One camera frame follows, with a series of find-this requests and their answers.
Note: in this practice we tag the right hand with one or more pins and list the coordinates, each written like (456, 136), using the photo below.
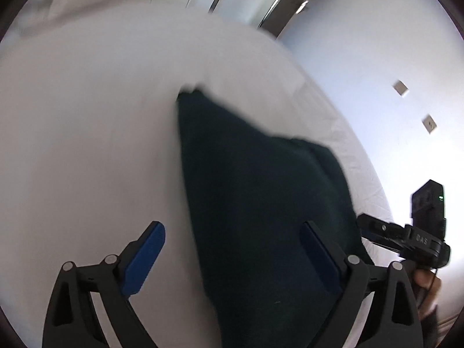
(431, 283)

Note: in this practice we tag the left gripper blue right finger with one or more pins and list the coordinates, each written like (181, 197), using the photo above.
(323, 263)

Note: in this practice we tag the wall socket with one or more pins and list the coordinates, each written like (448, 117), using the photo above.
(429, 124)
(401, 88)

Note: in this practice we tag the lower wall socket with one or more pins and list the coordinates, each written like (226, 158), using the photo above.
(429, 124)

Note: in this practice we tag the white bed mattress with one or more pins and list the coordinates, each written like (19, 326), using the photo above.
(90, 151)

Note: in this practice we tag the brown door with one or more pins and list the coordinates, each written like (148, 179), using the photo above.
(279, 16)

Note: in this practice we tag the upper wall socket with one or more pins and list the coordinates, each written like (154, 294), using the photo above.
(401, 88)

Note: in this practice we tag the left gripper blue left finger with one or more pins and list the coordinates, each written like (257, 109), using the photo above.
(138, 258)

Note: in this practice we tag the dark green knit sweater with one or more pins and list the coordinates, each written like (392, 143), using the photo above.
(249, 194)

